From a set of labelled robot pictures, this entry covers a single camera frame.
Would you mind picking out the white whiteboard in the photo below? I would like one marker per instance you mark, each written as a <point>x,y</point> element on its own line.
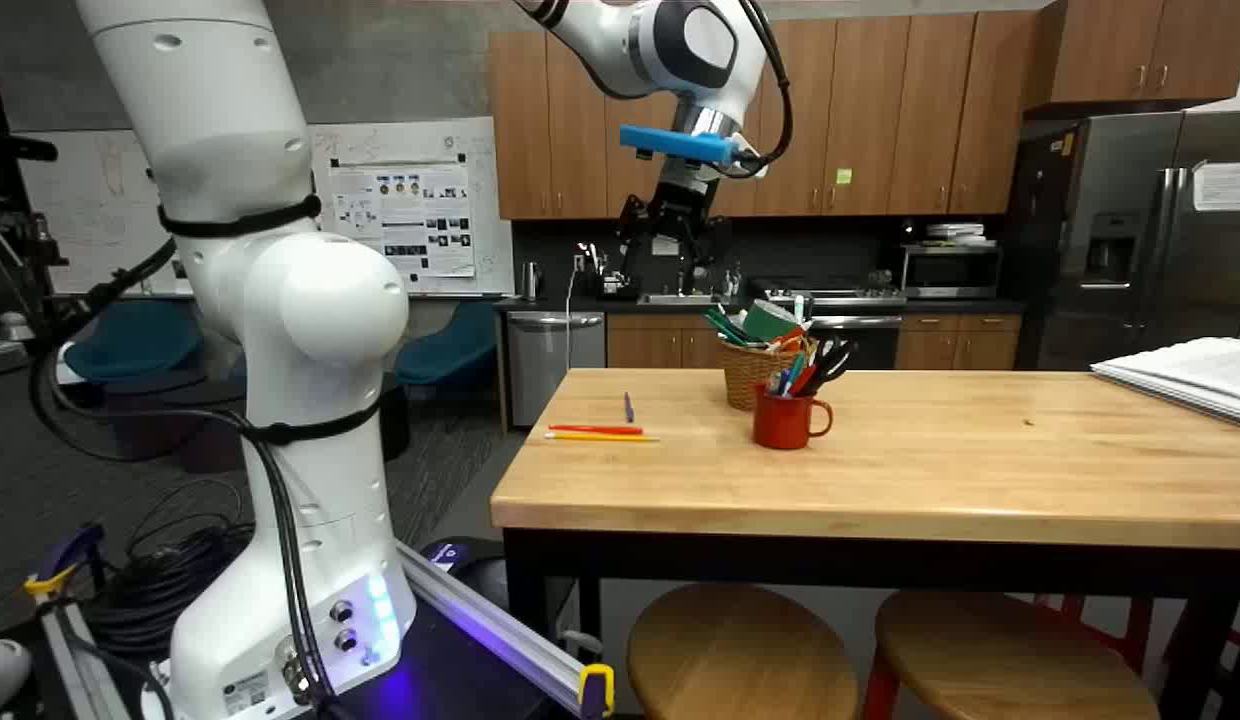
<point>383,141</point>

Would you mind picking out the white paper sheet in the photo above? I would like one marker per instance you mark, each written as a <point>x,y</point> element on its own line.
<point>1222,185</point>

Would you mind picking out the yellow clamp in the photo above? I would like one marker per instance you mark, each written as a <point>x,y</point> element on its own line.
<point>599,687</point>
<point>55,579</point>

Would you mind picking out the white paper stack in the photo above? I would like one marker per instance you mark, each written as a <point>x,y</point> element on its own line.
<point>1202,374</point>

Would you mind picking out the stainless steel oven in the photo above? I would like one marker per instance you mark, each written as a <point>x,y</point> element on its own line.
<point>855,342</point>

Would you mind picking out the round wooden stool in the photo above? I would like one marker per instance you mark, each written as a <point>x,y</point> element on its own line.
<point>1000,663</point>
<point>741,654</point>

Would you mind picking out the blue chair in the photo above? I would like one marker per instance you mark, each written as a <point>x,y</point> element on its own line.
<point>445,348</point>
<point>135,347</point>

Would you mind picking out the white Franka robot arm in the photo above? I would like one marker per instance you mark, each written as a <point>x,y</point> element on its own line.
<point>300,321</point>

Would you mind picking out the orange pen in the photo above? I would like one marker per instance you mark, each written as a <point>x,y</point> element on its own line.
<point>592,429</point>

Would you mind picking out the wooden table black legs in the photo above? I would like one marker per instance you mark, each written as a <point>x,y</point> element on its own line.
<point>940,467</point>

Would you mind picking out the wooden base cabinet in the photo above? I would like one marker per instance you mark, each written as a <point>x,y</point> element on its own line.
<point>963,342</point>
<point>661,342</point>

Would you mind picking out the red mug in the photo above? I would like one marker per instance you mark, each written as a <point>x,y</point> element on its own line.
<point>781,424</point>

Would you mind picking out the yellow pen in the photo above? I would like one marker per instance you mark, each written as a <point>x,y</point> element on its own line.
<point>606,436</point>

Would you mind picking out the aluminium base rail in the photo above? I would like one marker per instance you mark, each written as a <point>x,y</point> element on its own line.
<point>503,633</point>

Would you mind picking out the stainless microwave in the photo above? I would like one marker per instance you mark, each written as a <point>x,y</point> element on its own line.
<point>951,270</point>

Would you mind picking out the brown wicker basket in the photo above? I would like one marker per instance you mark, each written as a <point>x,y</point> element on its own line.
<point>744,376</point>

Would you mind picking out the coloured pens bunch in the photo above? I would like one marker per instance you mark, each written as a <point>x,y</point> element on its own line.
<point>786,376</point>

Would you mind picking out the green packets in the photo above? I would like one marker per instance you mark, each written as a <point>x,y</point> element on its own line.
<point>762,324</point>

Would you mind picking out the short wooden wall cabinet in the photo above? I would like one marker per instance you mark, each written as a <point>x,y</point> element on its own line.
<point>1141,52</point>

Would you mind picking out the stainless steel fridge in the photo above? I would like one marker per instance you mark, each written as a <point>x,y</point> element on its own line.
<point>1154,265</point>

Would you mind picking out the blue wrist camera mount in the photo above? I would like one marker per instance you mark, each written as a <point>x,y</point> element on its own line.
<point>673,145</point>

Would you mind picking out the silver trash can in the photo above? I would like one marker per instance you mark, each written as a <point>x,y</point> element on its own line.
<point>553,360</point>

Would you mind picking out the long wooden wall cabinets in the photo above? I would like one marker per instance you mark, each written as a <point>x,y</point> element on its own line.
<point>887,123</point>

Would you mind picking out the printed white poster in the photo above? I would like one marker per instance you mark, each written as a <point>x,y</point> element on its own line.
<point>404,220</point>

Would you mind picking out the green sticky note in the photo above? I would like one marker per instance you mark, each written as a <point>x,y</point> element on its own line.
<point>846,179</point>

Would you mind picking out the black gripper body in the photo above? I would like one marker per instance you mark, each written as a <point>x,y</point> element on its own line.
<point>678,213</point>

